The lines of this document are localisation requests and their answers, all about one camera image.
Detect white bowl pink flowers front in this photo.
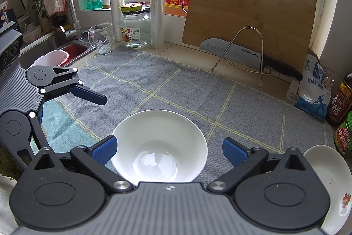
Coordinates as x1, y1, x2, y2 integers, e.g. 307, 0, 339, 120
111, 110, 208, 185

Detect teal cloth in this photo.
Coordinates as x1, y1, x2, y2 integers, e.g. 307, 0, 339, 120
41, 100, 101, 153

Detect red white basin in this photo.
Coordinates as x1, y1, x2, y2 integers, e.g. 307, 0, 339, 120
32, 44, 88, 66

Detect grey checked cloth mat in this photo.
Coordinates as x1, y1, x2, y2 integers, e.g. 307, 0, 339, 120
56, 47, 333, 183

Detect clear drinking glass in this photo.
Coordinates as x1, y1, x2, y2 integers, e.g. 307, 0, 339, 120
88, 23, 115, 56

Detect steel sink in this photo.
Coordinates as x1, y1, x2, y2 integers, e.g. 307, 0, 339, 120
19, 32, 94, 68

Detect metal faucet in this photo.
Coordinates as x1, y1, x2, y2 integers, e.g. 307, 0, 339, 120
40, 0, 83, 40

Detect glass jar with lid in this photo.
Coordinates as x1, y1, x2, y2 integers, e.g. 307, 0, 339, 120
119, 3, 150, 49

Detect blue white salt bag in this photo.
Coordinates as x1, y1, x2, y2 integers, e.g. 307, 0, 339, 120
286, 51, 331, 122

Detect plastic bag roll short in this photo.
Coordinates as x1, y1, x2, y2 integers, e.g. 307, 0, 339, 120
110, 0, 125, 42

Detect white plate left fruit print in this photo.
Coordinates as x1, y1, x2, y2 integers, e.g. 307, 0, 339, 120
304, 145, 351, 234

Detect green lid mushroom sauce jar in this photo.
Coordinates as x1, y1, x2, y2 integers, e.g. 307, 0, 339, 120
334, 111, 352, 159

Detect metal binder clips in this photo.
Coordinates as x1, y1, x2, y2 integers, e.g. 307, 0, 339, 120
322, 66, 335, 91

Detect dark vinegar bottle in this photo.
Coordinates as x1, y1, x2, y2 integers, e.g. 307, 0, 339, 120
326, 73, 352, 126

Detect bamboo cutting board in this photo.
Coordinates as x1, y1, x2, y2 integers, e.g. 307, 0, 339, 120
182, 0, 317, 71

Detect plastic wrap roll tall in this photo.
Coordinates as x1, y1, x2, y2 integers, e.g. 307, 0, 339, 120
150, 0, 165, 49

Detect kitchen cleaver black handle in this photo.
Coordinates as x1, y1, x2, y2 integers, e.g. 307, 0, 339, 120
199, 38, 303, 81

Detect metal wire rack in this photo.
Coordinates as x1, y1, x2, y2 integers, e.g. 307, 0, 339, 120
211, 26, 264, 90

